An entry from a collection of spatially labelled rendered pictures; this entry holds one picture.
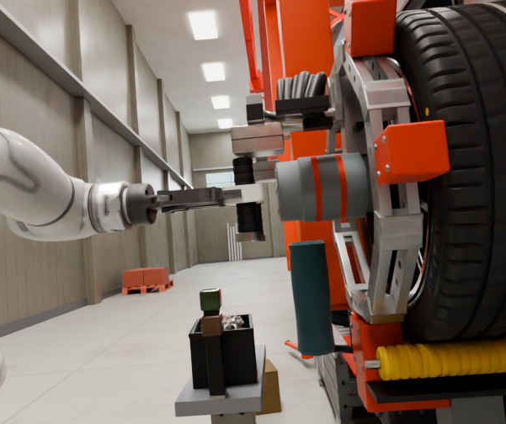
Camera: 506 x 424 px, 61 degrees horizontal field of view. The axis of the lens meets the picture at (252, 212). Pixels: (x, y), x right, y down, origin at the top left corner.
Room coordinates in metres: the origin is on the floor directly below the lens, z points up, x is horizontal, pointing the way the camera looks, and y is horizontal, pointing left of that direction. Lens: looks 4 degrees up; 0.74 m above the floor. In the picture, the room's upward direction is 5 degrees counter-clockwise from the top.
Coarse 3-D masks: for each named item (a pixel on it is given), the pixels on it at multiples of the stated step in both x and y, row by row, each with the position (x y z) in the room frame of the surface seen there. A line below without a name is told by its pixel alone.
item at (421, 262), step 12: (396, 60) 0.77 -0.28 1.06; (408, 84) 0.70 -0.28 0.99; (408, 96) 0.78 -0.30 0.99; (420, 120) 0.67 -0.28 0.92; (396, 192) 0.98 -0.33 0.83; (420, 192) 0.80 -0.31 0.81; (396, 204) 0.96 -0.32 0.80; (420, 204) 0.77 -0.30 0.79; (372, 216) 1.14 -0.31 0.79; (372, 228) 1.13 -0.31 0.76; (372, 240) 1.12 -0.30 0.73; (396, 252) 1.02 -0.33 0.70; (420, 252) 0.80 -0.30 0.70; (420, 264) 0.81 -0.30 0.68; (420, 276) 0.76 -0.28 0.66; (420, 288) 0.77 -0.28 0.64; (408, 300) 0.84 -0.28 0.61
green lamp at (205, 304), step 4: (200, 292) 0.86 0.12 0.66; (204, 292) 0.86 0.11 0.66; (208, 292) 0.86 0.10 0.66; (212, 292) 0.86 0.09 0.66; (216, 292) 0.86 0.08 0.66; (220, 292) 0.88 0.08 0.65; (200, 296) 0.86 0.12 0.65; (204, 296) 0.86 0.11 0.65; (208, 296) 0.86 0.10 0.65; (212, 296) 0.86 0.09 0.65; (216, 296) 0.86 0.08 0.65; (220, 296) 0.88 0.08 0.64; (200, 300) 0.86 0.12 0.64; (204, 300) 0.86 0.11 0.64; (208, 300) 0.86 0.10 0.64; (212, 300) 0.86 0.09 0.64; (216, 300) 0.86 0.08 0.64; (220, 300) 0.87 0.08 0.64; (200, 304) 0.86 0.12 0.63; (204, 304) 0.86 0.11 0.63; (208, 304) 0.86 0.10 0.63; (212, 304) 0.86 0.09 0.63; (216, 304) 0.86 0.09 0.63; (220, 304) 0.87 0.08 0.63; (200, 308) 0.87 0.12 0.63; (204, 308) 0.86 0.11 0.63; (208, 308) 0.86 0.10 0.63; (212, 308) 0.86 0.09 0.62; (216, 308) 0.86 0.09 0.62; (220, 308) 0.87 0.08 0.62
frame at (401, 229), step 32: (352, 64) 0.73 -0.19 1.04; (384, 64) 0.71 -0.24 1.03; (384, 96) 0.65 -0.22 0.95; (384, 192) 0.65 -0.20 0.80; (416, 192) 0.65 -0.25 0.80; (352, 224) 1.15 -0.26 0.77; (384, 224) 0.65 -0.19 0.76; (416, 224) 0.65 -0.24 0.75; (384, 256) 0.68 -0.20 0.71; (416, 256) 0.68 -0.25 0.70; (352, 288) 1.02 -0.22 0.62; (384, 288) 0.73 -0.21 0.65; (384, 320) 0.80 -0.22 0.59
